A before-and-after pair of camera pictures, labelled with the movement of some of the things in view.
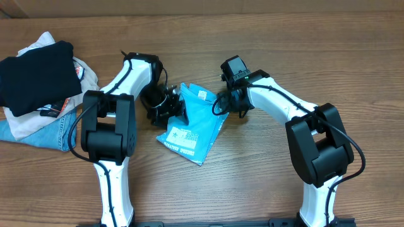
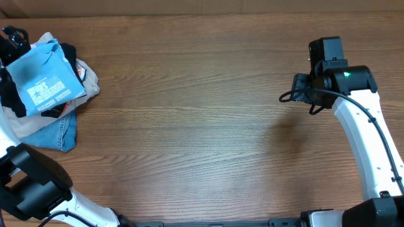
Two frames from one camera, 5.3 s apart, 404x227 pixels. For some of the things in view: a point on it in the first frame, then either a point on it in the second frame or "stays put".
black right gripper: x=223 y=99 -> x=298 y=93
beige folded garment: x=23 y=125 stays put
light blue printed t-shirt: x=194 y=140 -> x=45 y=77
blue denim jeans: x=55 y=135 stays put
